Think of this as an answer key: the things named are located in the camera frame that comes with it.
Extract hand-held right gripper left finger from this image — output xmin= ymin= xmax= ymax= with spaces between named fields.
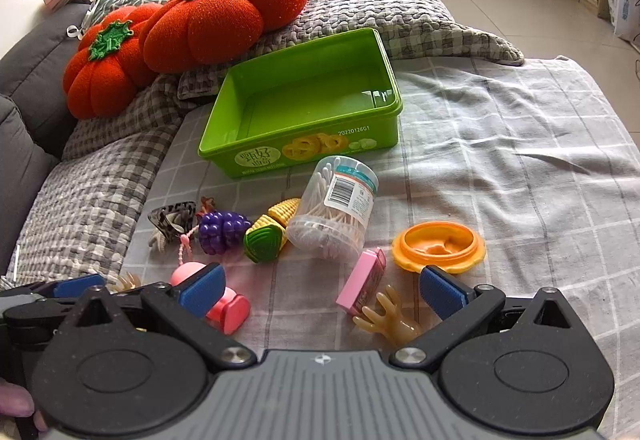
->
xmin=60 ymin=262 xmax=256 ymax=368

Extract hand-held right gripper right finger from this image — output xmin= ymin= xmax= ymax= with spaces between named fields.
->
xmin=390 ymin=265 xmax=581 ymax=366

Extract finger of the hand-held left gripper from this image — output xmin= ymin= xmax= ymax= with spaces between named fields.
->
xmin=30 ymin=274 xmax=107 ymax=305

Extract pink pig toy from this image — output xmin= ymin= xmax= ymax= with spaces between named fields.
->
xmin=170 ymin=226 xmax=252 ymax=336

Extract tan rubber toy hand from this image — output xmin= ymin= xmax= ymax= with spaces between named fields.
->
xmin=107 ymin=271 xmax=143 ymax=293
xmin=352 ymin=291 xmax=426 ymax=337

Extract purple toy grapes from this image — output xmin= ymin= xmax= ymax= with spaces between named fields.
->
xmin=198 ymin=211 xmax=252 ymax=257

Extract patterned hair claw clip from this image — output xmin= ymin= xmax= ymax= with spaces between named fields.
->
xmin=148 ymin=201 xmax=197 ymax=239

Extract yellow toy corn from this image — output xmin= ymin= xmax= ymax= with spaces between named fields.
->
xmin=244 ymin=197 xmax=302 ymax=265

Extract pink card box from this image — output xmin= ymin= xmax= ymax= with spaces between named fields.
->
xmin=336 ymin=248 xmax=387 ymax=315

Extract clear cotton swab jar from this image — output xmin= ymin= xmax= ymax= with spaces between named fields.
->
xmin=286 ymin=157 xmax=379 ymax=261

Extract green plastic box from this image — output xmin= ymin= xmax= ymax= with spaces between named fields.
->
xmin=197 ymin=27 xmax=405 ymax=179

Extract person's left hand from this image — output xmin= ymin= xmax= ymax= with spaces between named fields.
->
xmin=0 ymin=381 xmax=48 ymax=433

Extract light grid-patterned bedsheet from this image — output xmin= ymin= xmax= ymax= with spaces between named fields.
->
xmin=122 ymin=54 xmax=640 ymax=440

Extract small orange pumpkin cushion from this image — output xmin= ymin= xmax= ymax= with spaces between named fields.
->
xmin=62 ymin=4 xmax=166 ymax=119

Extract grey sofa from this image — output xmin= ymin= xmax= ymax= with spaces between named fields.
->
xmin=0 ymin=2 xmax=93 ymax=281

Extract large orange pumpkin cushion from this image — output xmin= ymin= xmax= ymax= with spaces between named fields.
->
xmin=138 ymin=0 xmax=310 ymax=74

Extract grey checked quilt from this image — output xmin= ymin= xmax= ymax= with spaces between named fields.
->
xmin=10 ymin=0 xmax=525 ymax=285

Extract white paper bag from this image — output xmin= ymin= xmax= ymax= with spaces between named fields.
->
xmin=604 ymin=0 xmax=640 ymax=40

